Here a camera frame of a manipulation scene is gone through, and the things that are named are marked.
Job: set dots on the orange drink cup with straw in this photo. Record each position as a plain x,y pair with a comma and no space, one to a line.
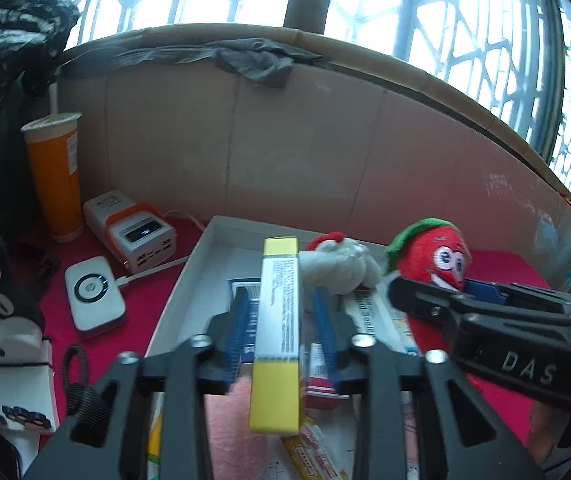
55,180

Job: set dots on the black plastic bag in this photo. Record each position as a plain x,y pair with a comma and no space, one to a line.
20,25

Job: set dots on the white orange power bank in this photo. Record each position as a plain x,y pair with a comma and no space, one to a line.
135,232

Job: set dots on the white cardboard tray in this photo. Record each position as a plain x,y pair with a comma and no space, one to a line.
215,270

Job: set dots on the brown cardboard barrier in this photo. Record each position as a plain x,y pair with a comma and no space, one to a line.
290,160

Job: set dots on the white plush toy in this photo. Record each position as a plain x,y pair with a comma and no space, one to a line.
340,265

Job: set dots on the long white sealant box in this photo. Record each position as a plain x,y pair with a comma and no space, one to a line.
370,310

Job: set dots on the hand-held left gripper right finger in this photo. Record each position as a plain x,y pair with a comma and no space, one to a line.
326,340

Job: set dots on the black white cat figure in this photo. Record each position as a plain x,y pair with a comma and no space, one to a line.
5,310

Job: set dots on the pink plush toy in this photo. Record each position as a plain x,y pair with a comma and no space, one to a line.
230,435

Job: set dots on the orange yellow snack packet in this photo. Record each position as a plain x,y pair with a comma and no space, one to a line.
310,447

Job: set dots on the red pepper plush toy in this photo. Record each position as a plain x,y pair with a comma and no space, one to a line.
435,255

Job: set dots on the yellow black box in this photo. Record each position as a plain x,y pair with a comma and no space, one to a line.
278,310

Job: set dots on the magenta table cloth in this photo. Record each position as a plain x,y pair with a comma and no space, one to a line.
140,310

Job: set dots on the white red blue medicine box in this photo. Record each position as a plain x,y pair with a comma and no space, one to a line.
320,390

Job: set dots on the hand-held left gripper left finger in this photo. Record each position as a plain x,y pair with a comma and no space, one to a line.
238,340

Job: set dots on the grey cloth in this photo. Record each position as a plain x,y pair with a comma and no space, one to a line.
260,62

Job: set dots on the white round-button device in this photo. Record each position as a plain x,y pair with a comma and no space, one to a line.
95,292

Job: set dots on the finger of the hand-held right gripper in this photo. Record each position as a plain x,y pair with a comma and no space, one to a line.
425,302
485,291

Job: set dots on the person's right hand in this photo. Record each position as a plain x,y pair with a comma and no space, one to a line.
545,430

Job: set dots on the yellow tissue pack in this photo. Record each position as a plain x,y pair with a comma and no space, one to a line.
156,435

